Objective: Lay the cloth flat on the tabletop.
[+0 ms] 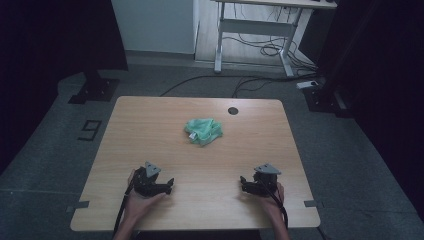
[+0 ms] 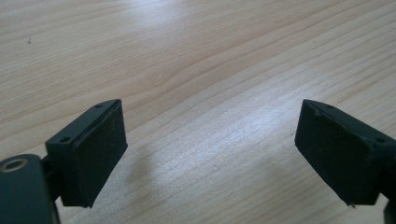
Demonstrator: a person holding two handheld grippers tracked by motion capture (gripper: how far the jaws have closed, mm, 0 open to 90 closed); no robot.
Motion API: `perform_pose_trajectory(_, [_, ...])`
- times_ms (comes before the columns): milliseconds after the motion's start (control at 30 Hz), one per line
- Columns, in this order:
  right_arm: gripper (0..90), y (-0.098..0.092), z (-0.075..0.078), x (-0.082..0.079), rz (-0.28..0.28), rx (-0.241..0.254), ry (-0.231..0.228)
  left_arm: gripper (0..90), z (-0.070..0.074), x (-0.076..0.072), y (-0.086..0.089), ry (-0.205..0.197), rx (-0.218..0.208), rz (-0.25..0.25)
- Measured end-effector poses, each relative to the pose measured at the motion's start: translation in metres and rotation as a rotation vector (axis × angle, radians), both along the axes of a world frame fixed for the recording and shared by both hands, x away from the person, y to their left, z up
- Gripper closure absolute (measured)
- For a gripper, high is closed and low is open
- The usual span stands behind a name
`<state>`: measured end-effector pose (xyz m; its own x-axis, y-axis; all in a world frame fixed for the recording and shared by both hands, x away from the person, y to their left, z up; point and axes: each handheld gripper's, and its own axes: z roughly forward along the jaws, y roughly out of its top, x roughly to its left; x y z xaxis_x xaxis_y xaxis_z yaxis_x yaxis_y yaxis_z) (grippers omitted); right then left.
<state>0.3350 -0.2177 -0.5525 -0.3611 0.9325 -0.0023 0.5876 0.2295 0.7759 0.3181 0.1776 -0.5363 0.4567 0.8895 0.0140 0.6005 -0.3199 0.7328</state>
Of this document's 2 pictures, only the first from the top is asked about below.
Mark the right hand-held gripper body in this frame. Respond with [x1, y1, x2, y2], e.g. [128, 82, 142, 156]
[252, 163, 283, 199]

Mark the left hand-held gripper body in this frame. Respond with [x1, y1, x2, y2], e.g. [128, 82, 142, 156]
[132, 161, 167, 198]

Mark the green towel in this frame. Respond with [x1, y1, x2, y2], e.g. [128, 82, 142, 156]
[184, 117, 224, 147]

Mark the person's left hand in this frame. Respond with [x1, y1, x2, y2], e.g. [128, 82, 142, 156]
[123, 168, 168, 223]

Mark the person's right hand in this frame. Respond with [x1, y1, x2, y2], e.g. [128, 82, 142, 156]
[259, 181, 286, 218]

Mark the grey tape strip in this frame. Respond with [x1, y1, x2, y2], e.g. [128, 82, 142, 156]
[303, 199, 325, 209]
[65, 200, 91, 214]

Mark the black floor tape mark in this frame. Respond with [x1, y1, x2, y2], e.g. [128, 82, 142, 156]
[77, 119, 103, 142]

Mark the black stand base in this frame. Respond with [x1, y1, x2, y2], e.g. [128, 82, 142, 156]
[302, 83, 355, 118]
[67, 69, 121, 105]

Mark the white power strip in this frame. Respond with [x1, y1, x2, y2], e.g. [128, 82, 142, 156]
[296, 80, 320, 90]

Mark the dark curtain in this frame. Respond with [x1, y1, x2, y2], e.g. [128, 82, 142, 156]
[314, 0, 424, 213]
[0, 0, 129, 176]

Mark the white cabinet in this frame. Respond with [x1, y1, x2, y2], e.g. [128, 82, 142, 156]
[111, 0, 200, 55]

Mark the right hand-held gripper black cable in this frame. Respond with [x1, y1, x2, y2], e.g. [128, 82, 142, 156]
[261, 181, 290, 230]

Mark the hand-held gripper black cable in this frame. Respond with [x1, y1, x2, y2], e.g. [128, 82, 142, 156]
[112, 173, 138, 237]
[261, 181, 290, 230]

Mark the left hand-held gripper black cable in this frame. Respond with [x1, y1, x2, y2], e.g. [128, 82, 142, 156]
[112, 173, 138, 237]

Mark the long black floor cable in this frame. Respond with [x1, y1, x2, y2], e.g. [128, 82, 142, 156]
[159, 74, 319, 99]

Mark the tangle of black cables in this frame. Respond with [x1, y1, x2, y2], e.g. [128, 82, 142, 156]
[222, 3, 318, 74]

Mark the white metal frame desk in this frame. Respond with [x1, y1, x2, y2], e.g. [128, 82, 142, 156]
[212, 0, 338, 78]

